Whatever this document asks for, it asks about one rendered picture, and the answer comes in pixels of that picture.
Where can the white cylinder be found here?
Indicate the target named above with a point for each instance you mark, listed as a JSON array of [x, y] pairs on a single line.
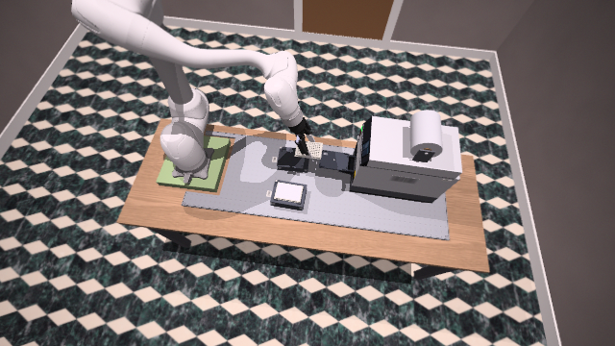
[[425, 132]]

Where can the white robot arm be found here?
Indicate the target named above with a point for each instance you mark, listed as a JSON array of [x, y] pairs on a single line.
[[121, 22]]

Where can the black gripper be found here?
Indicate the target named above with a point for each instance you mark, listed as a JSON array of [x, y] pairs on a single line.
[[300, 130]]

